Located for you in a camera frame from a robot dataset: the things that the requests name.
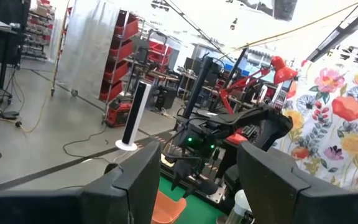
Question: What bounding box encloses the yellow floor cable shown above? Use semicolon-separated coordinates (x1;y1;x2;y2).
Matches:
16;62;71;134

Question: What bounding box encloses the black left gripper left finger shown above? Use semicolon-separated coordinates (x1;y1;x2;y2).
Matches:
0;141;161;224

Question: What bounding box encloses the white black tower fan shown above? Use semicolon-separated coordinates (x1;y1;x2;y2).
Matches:
114;80;152;152

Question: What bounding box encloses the orange plastic bin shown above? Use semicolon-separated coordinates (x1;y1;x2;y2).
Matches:
150;190;188;224

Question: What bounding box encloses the yellow overhead rope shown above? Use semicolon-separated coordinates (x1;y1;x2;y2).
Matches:
233;0;358;52

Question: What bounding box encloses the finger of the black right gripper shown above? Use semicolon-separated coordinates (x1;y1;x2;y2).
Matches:
185;174;200;199
171;158;188;191

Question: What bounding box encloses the red bin rack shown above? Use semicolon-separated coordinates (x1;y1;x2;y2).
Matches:
146;39;174;68

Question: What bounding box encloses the red black power station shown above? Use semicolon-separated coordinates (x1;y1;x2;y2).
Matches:
104;95;134;128

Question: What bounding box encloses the black vertical post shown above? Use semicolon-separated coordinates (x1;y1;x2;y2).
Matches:
181;55;214;119

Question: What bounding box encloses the storage shelf with boxes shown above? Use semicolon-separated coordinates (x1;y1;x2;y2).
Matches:
22;0;57;62

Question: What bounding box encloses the red bin storage shelf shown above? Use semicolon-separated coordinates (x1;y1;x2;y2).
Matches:
99;8;140;103

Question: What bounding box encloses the white curtain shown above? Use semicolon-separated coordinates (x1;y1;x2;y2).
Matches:
48;0;122;99

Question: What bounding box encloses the red desk lamp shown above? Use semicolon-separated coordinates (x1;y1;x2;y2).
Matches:
218;55;300;147

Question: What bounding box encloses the long black floor cable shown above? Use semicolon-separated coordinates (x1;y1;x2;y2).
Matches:
62;123;112;162

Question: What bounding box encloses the black computer case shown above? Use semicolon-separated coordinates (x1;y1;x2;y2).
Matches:
155;85;179;110

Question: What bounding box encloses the floral print curtain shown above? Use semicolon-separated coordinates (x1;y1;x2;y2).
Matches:
272;57;358;192

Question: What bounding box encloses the white bulb brass lamp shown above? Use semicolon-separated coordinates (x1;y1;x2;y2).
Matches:
224;189;254;224

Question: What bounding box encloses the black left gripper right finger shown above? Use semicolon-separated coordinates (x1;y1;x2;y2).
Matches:
237;140;358;224

